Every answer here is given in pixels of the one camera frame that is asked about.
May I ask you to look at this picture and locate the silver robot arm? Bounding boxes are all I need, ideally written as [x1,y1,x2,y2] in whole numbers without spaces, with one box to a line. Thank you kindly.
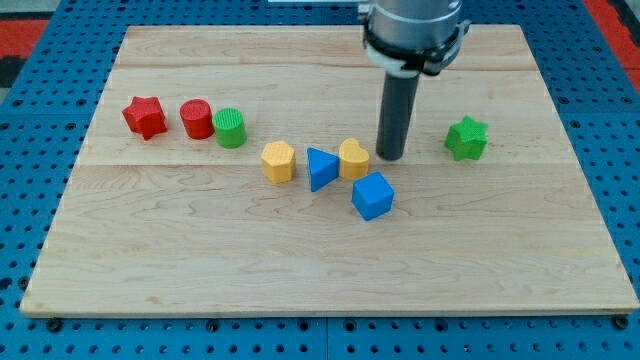
[358,0,470,79]

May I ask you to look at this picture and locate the yellow hexagon block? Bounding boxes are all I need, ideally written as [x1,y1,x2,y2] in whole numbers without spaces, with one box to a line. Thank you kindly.
[261,140,296,183]

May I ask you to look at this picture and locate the blue triangle block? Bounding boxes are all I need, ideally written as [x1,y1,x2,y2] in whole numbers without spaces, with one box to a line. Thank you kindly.
[307,148,339,192]

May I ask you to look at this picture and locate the yellow heart block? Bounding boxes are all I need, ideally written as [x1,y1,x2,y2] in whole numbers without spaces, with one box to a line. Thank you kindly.
[338,138,370,180]

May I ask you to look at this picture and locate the blue cube block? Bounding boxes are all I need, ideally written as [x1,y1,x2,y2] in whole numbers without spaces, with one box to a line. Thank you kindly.
[352,172,395,221]

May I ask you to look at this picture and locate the light wooden board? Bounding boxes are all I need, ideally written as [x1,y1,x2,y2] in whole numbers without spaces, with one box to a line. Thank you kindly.
[20,25,639,318]

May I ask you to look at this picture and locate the green cylinder block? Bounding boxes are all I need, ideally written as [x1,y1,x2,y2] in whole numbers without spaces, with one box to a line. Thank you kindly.
[213,108,247,149]

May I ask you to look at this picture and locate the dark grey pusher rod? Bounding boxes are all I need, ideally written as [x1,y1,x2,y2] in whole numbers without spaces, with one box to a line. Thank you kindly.
[376,74,419,161]

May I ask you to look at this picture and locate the red cylinder block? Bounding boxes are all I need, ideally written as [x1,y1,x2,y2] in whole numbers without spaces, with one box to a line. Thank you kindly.
[179,99,215,140]

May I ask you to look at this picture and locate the green star block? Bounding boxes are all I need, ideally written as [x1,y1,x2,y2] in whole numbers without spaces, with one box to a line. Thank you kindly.
[444,116,489,161]

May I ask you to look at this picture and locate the red star block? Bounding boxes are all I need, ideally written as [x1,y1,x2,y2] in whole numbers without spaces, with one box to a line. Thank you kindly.
[122,96,167,141]

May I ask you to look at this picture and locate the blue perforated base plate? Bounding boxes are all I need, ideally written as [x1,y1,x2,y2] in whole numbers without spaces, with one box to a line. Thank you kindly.
[1,1,639,359]

